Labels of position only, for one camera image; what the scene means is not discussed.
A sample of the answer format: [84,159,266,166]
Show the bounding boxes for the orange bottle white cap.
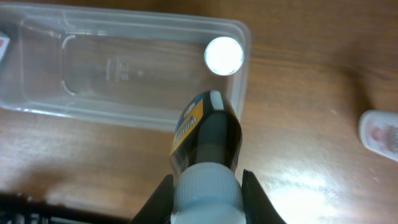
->
[204,36,244,77]

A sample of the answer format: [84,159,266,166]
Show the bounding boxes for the clear sanitizer bottle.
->
[358,110,397,162]

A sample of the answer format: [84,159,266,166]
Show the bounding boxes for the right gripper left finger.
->
[129,174,175,224]

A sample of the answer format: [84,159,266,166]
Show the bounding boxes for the black bottle white cap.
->
[170,90,246,224]

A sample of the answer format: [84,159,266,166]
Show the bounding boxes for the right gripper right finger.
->
[241,169,286,224]

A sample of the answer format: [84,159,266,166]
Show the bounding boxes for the clear plastic container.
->
[1,2,251,131]

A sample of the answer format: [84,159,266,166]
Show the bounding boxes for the white green medicine box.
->
[0,32,10,61]

